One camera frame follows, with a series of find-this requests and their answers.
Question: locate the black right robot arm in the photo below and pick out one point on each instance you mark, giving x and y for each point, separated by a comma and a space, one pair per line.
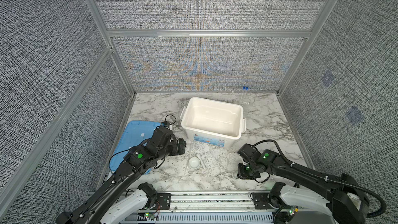
327, 185

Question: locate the white ceramic pestle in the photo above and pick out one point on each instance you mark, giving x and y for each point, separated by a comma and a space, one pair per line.
201, 161

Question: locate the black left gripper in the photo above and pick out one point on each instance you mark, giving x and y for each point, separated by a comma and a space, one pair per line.
182, 145

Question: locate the white plastic storage box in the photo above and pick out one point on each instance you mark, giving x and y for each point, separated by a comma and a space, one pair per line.
213, 122

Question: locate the blue capped test tube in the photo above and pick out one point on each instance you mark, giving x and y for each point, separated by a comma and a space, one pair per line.
242, 94
246, 96

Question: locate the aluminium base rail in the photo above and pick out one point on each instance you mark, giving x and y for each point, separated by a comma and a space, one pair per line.
211, 203

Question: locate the horizontal aluminium wall bar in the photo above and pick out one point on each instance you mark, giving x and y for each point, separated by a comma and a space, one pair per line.
208, 33

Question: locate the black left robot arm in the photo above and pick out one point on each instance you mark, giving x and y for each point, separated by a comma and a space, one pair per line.
103, 206

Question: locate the white ceramic mortar bowl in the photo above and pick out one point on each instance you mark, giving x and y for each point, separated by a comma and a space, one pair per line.
194, 163

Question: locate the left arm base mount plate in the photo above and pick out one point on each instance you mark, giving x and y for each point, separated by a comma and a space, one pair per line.
163, 201

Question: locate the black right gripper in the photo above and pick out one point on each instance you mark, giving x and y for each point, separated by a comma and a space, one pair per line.
241, 176

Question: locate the blue plastic box lid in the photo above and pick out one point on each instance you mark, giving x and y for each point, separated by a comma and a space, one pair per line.
135, 132

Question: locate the clear acrylic tube rack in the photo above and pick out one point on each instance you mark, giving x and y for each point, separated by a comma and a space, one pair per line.
251, 99

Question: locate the small white ceramic dish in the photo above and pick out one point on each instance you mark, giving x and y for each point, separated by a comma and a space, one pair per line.
235, 174

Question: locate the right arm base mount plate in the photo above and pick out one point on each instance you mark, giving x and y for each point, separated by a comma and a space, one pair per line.
260, 200

